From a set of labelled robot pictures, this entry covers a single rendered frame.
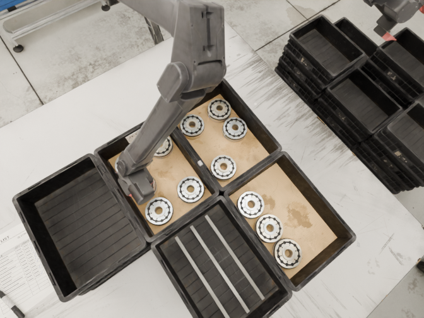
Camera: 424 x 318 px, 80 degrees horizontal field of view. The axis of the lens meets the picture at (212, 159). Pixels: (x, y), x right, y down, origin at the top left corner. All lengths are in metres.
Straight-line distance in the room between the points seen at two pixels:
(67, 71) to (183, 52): 2.15
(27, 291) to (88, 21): 2.23
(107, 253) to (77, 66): 1.81
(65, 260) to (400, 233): 1.37
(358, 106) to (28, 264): 2.00
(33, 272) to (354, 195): 1.39
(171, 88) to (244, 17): 2.38
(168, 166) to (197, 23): 0.72
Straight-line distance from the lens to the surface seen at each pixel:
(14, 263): 1.33
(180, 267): 1.00
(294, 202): 1.08
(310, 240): 1.08
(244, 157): 1.07
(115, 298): 1.18
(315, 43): 2.02
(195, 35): 0.41
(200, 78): 0.42
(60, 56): 2.66
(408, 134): 1.94
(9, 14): 2.66
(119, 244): 1.04
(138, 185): 0.76
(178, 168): 1.04
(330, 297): 1.26
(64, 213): 1.12
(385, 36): 1.10
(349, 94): 2.02
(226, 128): 1.08
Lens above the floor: 1.82
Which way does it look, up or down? 71 degrees down
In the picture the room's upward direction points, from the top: 10 degrees clockwise
